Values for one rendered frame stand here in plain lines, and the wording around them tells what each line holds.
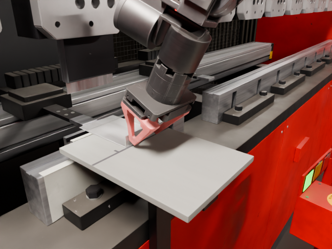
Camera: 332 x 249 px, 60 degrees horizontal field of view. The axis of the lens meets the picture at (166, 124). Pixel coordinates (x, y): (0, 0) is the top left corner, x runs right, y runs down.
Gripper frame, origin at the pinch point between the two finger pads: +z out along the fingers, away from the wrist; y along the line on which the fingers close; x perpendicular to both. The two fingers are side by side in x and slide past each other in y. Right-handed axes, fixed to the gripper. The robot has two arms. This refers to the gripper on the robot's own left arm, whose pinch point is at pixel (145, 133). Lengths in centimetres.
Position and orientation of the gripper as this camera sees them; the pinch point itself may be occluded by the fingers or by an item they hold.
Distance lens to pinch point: 49.1
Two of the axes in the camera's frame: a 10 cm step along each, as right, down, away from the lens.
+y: -6.3, 3.1, -7.1
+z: -3.5, 7.0, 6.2
